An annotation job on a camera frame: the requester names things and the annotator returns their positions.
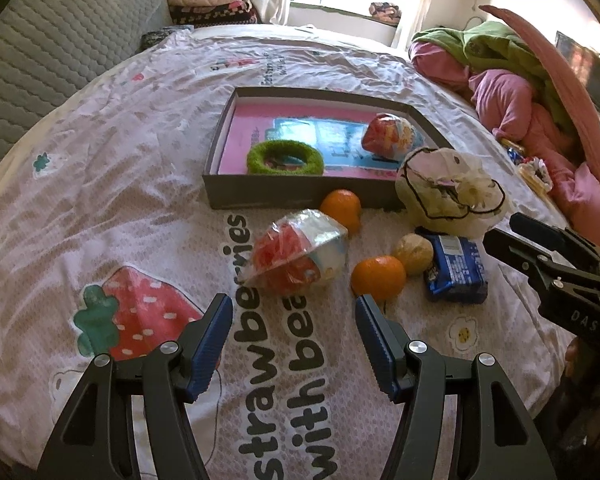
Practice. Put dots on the printed strawberry bed sheet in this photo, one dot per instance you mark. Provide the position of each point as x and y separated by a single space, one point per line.
130 160

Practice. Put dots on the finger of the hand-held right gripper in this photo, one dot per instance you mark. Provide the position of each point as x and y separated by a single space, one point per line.
510 250
545 232

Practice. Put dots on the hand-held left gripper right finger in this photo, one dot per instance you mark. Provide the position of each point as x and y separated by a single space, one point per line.
372 340

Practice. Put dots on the blue snack packet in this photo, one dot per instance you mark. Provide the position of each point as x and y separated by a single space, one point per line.
455 270

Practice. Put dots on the green blanket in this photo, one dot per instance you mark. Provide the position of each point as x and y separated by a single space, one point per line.
495 45

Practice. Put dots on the small blue candy packet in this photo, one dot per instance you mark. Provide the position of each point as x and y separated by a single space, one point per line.
516 156

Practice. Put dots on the dark checkered folded blanket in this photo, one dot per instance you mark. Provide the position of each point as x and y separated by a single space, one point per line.
215 14

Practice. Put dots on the tan round fruit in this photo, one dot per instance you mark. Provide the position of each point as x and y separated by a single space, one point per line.
412 255

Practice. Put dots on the dark framed wall picture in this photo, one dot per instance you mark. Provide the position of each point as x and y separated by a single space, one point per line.
587 70

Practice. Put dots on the red snack bag in box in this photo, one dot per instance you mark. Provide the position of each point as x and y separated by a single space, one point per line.
387 135

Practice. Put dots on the pink folded blanket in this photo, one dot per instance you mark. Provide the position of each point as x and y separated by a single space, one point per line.
200 0

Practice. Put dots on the dark patterned cloth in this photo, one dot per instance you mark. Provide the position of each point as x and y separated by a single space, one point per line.
160 37

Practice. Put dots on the floral cloth bundle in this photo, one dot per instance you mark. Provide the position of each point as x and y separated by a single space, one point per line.
385 11

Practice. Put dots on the salmon pink cushion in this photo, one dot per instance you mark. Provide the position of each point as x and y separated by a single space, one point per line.
565 90

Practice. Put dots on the red snack bag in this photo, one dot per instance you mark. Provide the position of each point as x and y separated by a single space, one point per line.
387 135
285 255

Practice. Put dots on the orange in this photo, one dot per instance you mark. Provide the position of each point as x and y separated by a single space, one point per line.
377 277
342 207

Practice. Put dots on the yellow snack packet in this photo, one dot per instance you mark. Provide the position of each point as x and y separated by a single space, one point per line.
509 144

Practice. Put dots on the grey quilted headboard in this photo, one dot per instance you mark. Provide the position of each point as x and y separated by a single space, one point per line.
55 35

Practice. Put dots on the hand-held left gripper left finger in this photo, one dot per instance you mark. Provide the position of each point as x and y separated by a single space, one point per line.
212 340

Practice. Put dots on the shallow grey box pink lining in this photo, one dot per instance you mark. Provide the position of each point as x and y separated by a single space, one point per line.
280 192

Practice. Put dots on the patterned wrapper cracker pack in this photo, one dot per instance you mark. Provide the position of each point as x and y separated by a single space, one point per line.
536 176

